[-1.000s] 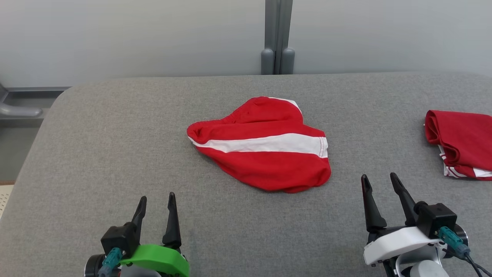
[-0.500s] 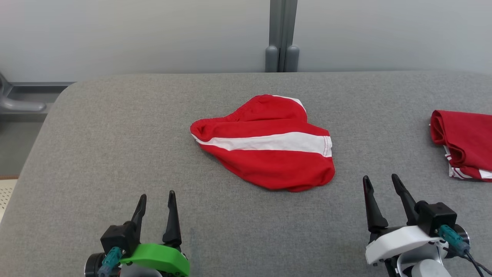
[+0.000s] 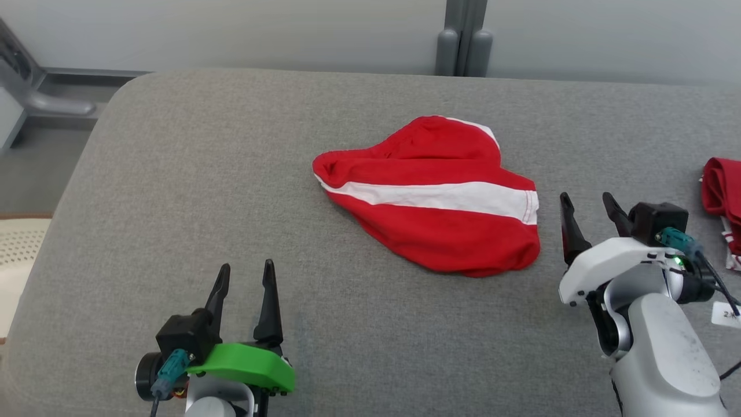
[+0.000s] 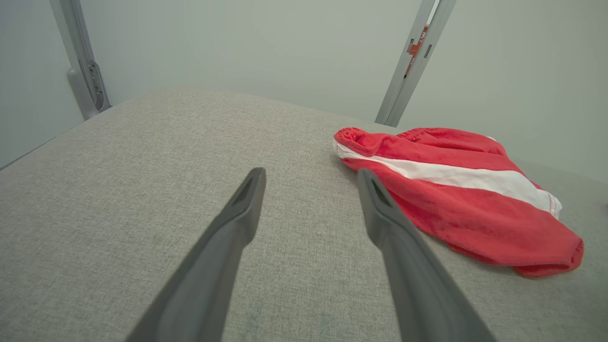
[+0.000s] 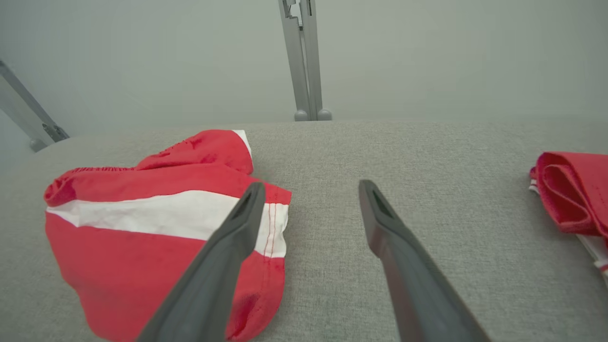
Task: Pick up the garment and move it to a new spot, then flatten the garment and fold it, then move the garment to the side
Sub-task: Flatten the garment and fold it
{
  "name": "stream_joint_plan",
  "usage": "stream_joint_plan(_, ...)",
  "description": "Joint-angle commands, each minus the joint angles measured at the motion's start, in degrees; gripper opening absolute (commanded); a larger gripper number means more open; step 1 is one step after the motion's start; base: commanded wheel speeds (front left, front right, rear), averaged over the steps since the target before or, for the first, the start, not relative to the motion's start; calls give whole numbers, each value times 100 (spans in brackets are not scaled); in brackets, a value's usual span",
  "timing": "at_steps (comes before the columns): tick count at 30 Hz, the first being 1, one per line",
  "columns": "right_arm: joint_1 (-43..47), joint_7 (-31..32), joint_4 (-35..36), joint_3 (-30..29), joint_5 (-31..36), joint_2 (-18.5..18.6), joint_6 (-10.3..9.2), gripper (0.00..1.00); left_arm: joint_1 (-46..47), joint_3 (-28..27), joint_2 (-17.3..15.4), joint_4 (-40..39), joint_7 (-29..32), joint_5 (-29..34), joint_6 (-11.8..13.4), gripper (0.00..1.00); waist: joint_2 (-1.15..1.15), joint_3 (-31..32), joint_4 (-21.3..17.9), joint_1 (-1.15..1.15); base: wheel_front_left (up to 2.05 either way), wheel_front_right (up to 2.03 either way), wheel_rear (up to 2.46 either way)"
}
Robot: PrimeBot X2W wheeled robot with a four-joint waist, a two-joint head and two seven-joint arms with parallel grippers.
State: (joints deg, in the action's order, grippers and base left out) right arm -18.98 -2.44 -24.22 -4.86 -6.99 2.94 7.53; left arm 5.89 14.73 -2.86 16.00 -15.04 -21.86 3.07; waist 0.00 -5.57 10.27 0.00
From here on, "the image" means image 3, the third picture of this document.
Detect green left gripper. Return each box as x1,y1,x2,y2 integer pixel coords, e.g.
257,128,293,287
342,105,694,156
185,259,296,396

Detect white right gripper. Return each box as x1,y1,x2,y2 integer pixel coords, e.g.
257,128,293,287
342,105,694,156
558,192,691,308

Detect red Bulls 23 jersey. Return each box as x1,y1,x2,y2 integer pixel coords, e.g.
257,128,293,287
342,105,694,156
700,157,741,272

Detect red shorts with white stripe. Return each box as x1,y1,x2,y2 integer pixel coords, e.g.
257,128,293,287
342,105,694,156
312,115,542,278

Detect cream perforated laundry basket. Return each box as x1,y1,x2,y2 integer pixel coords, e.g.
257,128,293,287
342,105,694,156
0,218,53,339

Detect black left cable, teal plug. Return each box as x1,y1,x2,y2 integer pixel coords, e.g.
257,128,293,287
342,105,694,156
149,349,196,417

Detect white printed cable label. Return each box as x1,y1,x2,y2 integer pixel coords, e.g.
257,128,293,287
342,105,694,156
710,301,741,330

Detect grey double partition post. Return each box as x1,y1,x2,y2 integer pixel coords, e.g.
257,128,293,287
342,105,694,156
435,0,494,78

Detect grey partition foot bracket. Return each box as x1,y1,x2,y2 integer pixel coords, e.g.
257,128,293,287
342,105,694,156
0,17,97,155

